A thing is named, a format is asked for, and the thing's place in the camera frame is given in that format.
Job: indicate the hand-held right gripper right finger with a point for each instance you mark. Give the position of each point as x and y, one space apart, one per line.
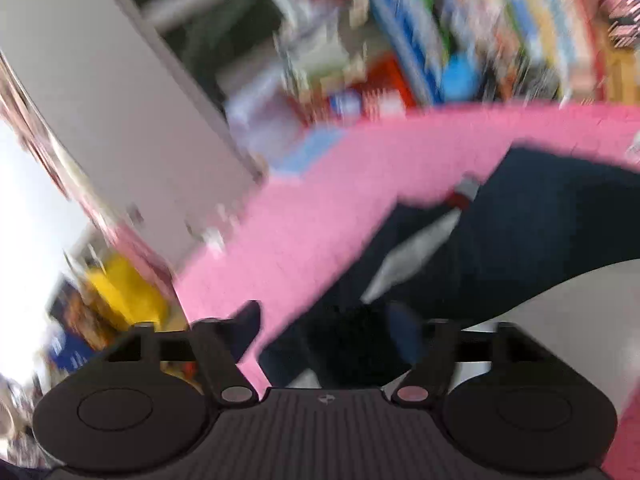
405 335

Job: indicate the stack of papers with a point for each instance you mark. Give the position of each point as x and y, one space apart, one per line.
315 55

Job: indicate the red plastic crate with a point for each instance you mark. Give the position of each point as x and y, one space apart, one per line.
385 85

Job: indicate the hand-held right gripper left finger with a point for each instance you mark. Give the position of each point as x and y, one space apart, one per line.
247 325

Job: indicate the navy white jacket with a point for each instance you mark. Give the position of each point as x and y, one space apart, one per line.
525 220

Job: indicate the blue booklet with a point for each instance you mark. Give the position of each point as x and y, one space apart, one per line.
310 152

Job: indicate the round blue plush ball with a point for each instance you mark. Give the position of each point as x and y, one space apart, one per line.
462 77

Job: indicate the row of colourful books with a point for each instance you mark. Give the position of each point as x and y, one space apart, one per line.
525 25

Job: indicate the yellow bag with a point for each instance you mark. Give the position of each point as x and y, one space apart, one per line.
125 290

